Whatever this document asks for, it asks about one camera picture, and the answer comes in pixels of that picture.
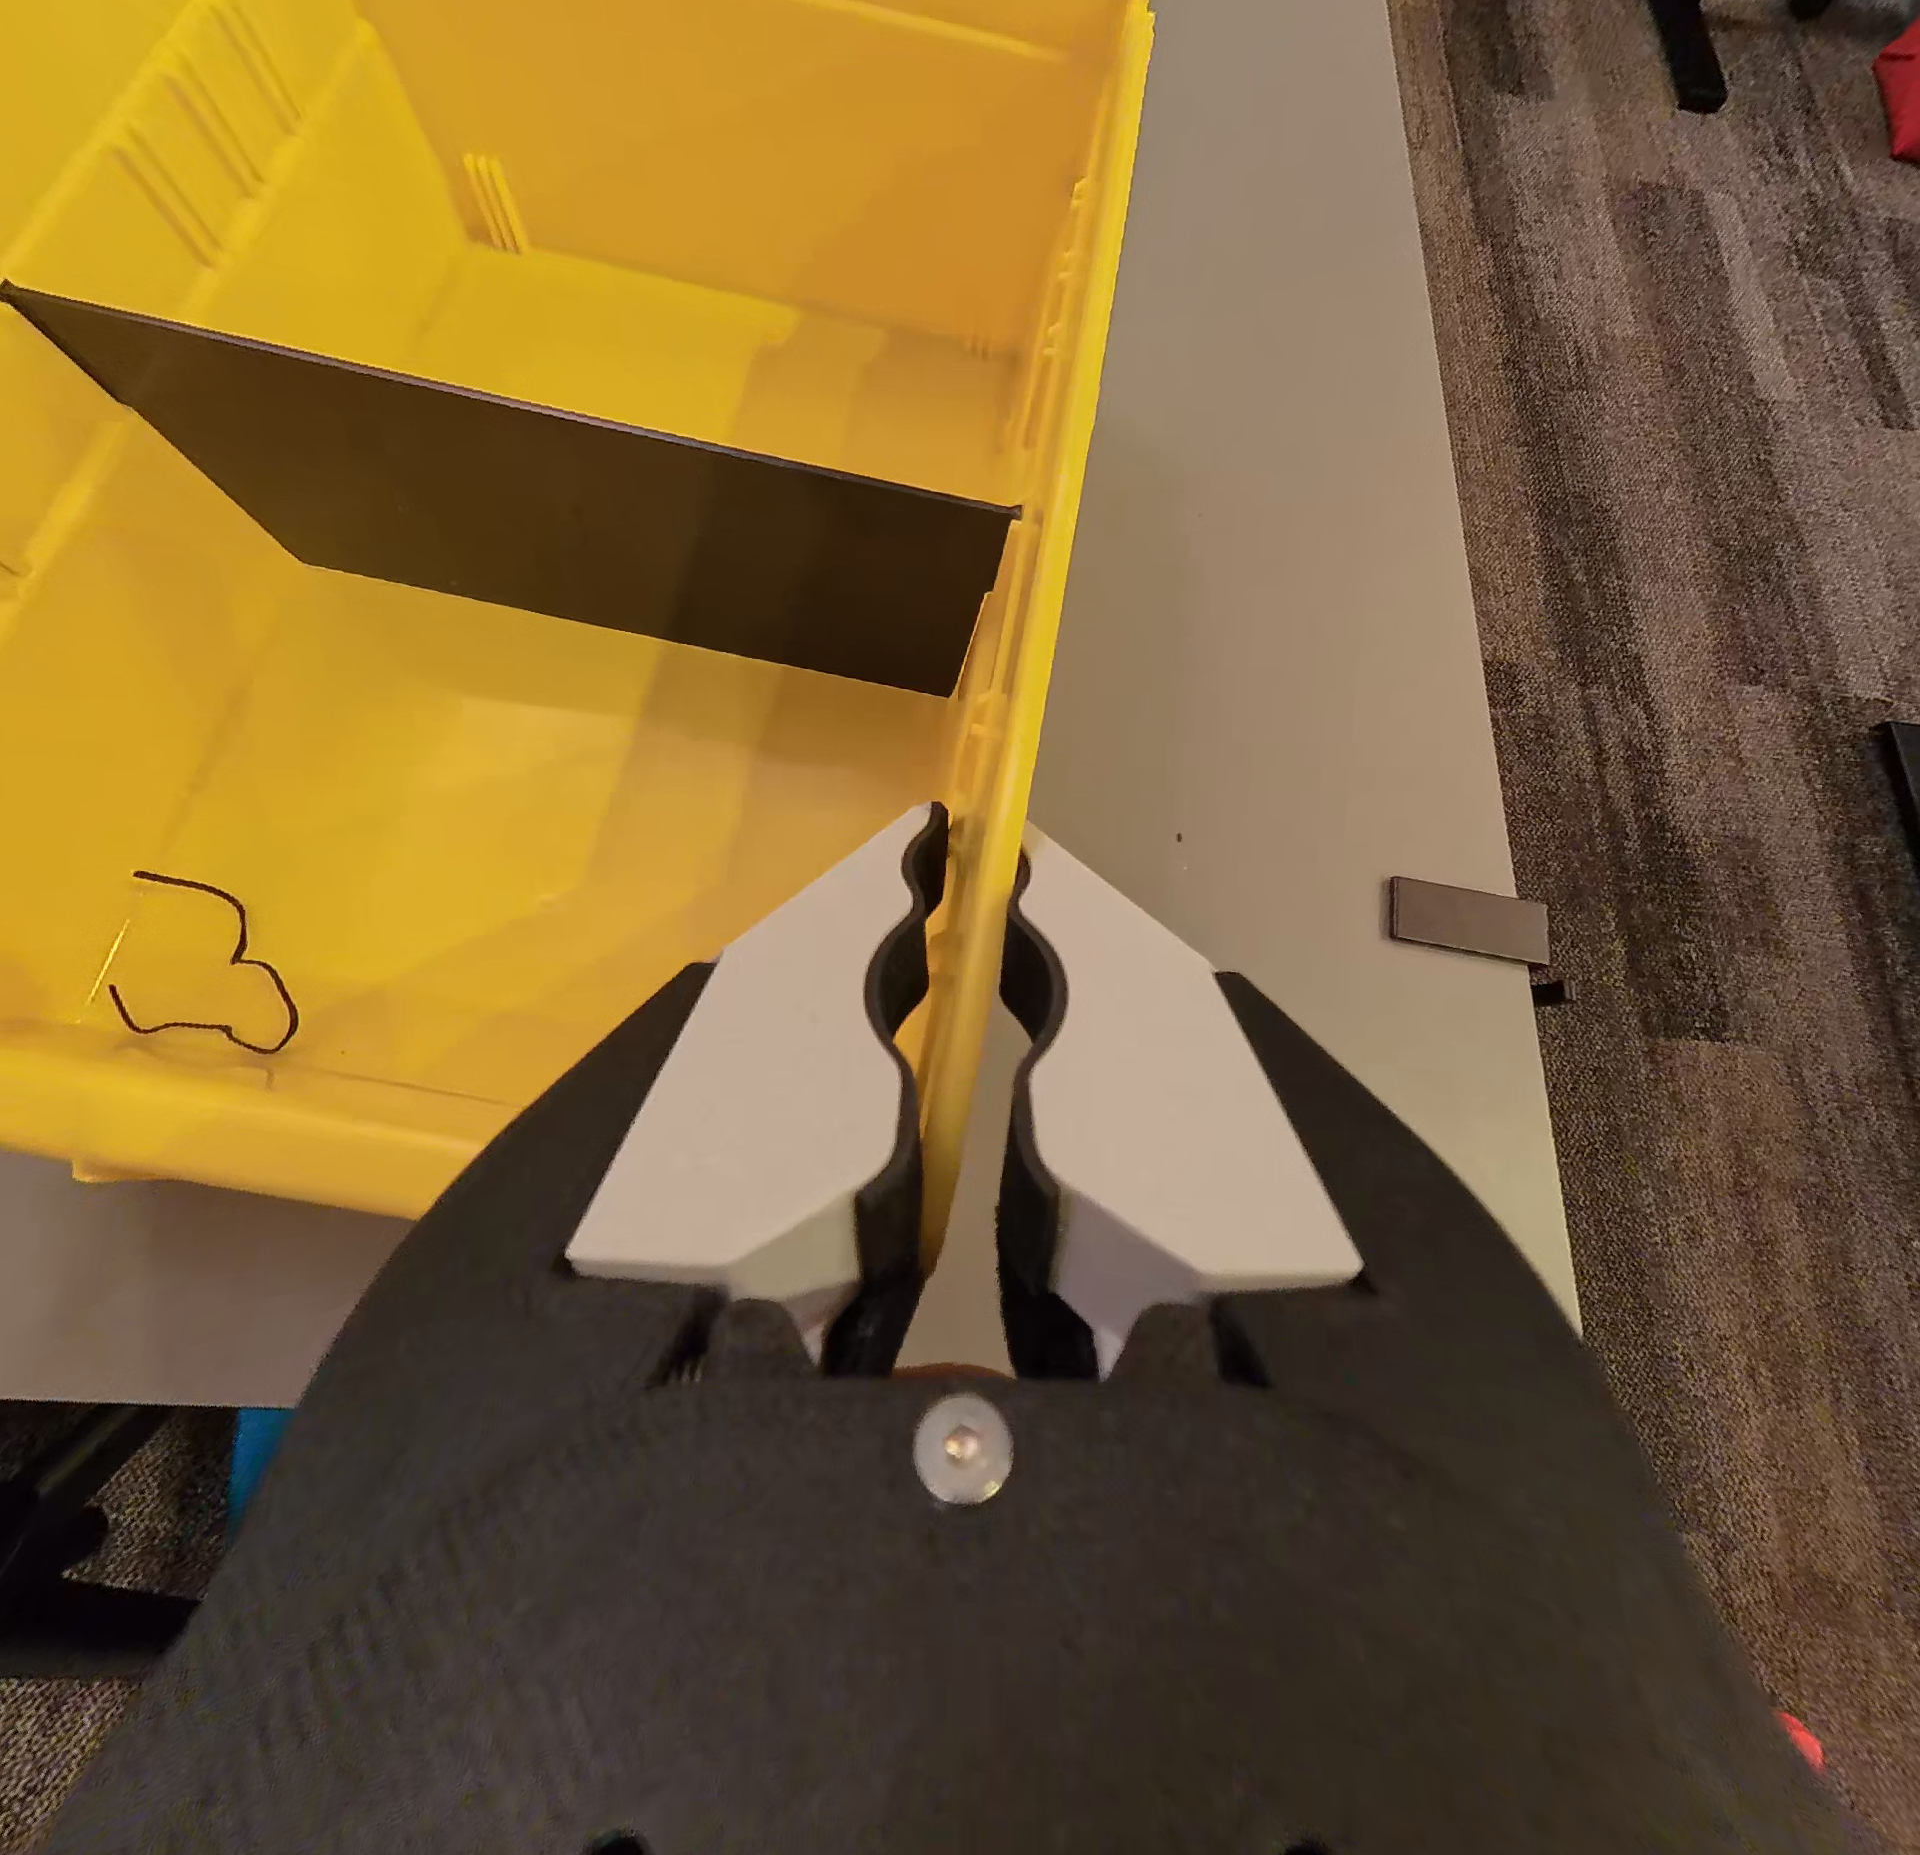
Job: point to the black chair base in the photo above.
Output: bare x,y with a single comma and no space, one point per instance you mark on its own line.
1688,25

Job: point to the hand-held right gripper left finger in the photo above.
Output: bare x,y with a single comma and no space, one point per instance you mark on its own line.
749,1105

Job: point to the yellow plastic bin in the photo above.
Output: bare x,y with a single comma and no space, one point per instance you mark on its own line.
599,160

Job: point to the black table leg frame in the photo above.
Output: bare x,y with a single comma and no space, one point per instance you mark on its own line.
60,1555

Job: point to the small orange-red item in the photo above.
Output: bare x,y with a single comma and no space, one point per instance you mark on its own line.
1803,1742

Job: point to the red fabric item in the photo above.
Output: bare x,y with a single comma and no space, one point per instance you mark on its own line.
1898,99

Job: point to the black bin divider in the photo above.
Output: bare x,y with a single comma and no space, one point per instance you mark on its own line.
599,519

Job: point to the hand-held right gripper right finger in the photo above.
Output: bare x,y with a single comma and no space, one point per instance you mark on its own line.
1186,1121

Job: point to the black thread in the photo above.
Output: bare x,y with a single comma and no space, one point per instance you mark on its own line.
295,1011

